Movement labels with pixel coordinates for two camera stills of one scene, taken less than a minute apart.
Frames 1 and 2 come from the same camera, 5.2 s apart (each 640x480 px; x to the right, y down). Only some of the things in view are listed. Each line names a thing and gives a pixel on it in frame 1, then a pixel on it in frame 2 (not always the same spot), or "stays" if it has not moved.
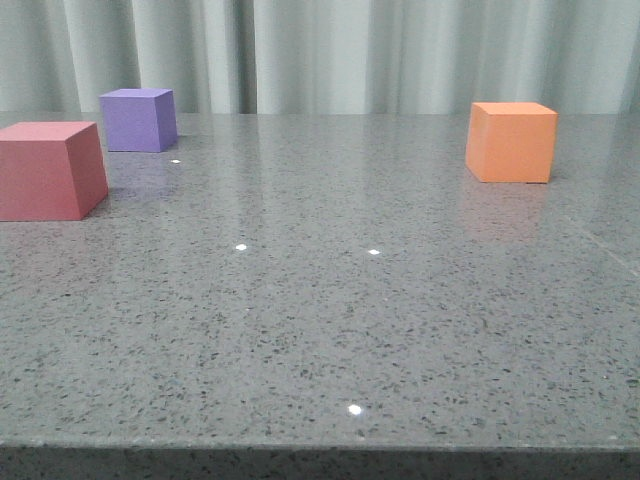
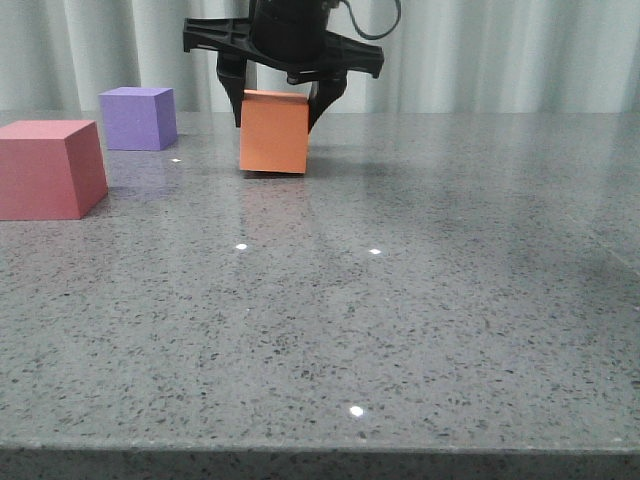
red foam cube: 50,171 stays
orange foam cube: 511,142 -> 274,131
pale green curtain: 322,56 stays
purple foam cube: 140,120 stays
